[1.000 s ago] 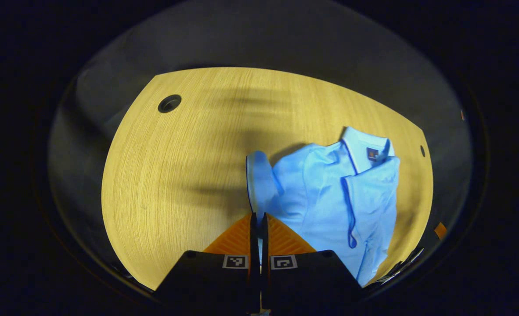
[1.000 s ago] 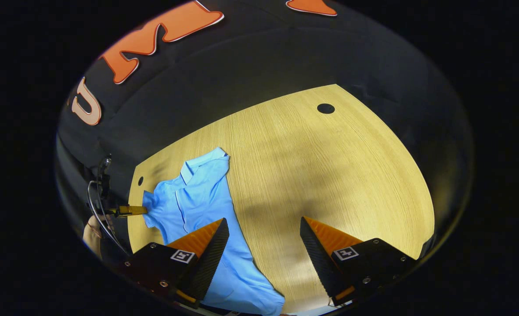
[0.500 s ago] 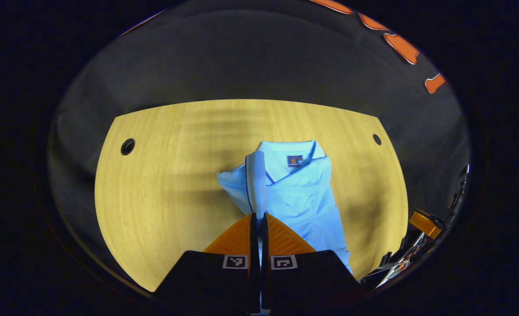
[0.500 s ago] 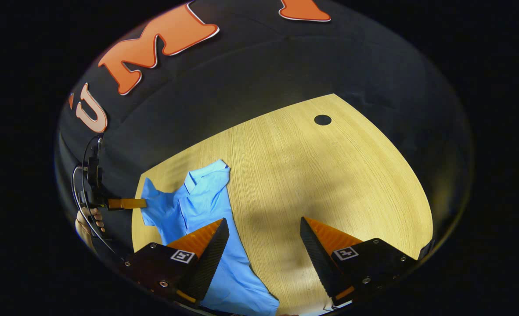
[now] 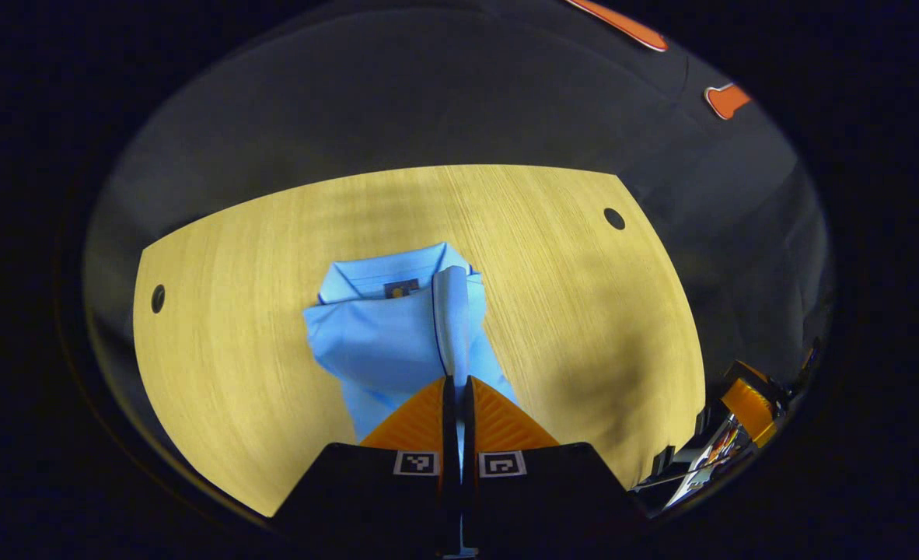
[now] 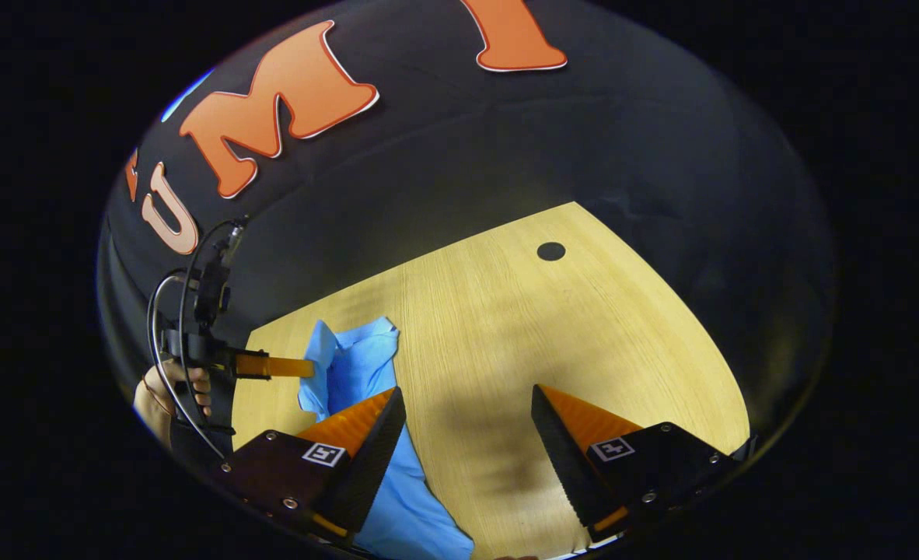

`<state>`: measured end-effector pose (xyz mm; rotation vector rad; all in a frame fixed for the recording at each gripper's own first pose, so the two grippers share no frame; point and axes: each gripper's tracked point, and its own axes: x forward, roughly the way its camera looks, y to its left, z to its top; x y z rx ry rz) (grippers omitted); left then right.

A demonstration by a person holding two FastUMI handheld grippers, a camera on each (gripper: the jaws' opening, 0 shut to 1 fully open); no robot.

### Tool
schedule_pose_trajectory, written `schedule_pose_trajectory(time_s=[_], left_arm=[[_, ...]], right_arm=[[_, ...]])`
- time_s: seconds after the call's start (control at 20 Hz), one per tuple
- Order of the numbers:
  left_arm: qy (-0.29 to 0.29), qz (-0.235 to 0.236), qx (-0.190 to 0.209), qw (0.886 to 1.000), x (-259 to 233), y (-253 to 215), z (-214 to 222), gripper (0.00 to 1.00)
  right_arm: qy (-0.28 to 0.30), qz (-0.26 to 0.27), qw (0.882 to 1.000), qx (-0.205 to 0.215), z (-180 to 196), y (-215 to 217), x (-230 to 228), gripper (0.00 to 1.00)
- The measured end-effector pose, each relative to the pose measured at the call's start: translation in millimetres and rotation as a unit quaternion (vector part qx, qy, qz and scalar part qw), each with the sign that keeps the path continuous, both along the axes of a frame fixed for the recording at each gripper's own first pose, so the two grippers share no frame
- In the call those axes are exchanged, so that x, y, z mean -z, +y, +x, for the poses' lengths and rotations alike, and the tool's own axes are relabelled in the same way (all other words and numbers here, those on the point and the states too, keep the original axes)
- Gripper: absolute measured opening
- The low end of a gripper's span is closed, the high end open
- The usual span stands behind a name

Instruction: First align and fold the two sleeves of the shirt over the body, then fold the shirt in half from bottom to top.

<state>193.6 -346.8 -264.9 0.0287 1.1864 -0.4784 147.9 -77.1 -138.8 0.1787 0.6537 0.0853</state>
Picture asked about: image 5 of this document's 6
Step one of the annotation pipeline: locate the light blue T-shirt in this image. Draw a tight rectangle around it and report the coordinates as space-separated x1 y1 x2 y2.
302 241 519 444

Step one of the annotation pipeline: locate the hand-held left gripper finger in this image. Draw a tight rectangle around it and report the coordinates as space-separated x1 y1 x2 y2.
463 376 648 550
273 376 460 549

